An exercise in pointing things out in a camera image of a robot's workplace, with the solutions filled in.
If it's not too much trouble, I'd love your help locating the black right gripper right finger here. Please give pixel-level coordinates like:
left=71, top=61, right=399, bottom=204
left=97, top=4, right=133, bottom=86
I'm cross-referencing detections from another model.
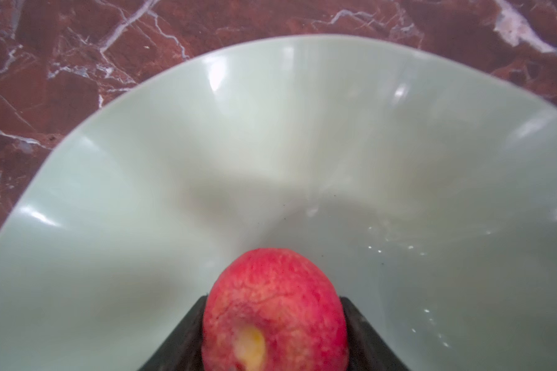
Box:
left=340, top=297, right=409, bottom=371

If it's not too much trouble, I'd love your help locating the red fake peach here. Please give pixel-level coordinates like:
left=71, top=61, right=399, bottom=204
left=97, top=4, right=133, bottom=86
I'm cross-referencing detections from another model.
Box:
left=201, top=248, right=349, bottom=370

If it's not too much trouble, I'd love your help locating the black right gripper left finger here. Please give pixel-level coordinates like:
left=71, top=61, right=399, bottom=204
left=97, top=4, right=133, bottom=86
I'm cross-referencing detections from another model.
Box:
left=139, top=295, right=207, bottom=371

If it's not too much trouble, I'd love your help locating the light green wavy fruit bowl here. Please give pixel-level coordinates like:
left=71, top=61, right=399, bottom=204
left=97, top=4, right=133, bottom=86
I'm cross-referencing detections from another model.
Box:
left=0, top=36, right=557, bottom=370

